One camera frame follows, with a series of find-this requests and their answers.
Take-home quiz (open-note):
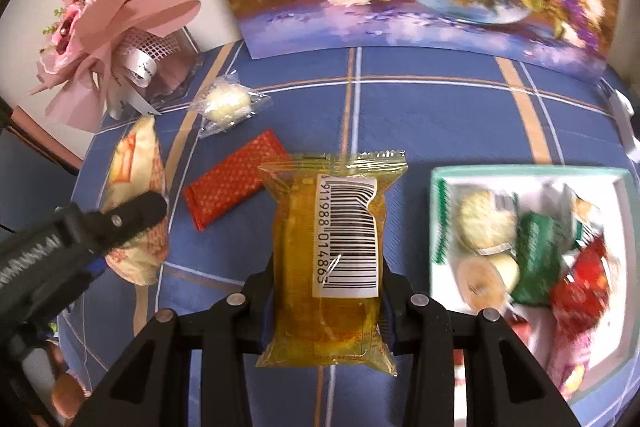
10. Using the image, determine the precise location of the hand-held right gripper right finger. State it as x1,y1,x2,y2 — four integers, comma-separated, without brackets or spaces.
379,264,582,427

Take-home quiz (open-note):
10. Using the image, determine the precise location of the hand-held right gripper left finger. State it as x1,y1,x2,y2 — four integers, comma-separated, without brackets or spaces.
75,257,277,427

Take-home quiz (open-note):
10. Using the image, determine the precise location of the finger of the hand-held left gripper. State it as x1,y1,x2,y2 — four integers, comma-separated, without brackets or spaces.
82,191,169,258

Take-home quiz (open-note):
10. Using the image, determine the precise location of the beige snack packet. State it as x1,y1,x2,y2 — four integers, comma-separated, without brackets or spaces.
102,116,171,286

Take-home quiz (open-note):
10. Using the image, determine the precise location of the yellow clear snack packet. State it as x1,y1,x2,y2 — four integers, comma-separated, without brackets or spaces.
256,149,407,377

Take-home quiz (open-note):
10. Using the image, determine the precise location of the round yellow pastry packet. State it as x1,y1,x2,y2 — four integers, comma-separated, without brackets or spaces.
456,252,521,313

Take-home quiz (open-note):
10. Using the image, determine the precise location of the green packet white striped edge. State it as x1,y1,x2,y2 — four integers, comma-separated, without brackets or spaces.
432,179,458,265

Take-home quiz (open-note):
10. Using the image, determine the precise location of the clear packet green biscuit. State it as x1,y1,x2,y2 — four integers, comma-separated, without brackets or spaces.
457,187,521,253

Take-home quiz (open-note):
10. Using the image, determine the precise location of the plain green snack packet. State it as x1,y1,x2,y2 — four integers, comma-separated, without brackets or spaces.
510,212,566,305

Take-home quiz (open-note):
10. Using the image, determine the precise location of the pink snack packet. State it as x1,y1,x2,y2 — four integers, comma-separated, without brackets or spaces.
542,327,601,398

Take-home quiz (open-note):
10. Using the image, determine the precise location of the shiny red crinkled packet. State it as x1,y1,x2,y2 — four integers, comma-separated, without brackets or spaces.
549,237,621,340

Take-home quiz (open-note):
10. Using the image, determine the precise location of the white tray teal rim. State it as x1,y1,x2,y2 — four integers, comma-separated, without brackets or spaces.
429,164,640,408

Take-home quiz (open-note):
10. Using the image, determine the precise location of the red patterned long packet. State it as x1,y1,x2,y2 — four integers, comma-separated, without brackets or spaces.
182,129,290,233

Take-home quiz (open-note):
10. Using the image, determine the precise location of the clear wrapped white pastry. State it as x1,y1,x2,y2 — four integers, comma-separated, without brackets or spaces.
189,74,273,138

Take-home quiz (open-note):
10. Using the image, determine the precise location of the blue plaid tablecloth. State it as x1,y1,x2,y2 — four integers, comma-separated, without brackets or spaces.
50,42,640,427

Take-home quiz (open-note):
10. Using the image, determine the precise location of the pink flower bouquet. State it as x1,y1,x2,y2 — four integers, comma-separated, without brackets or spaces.
27,0,201,132

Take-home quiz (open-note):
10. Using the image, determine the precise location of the white object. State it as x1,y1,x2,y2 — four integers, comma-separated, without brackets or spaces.
607,89,640,162

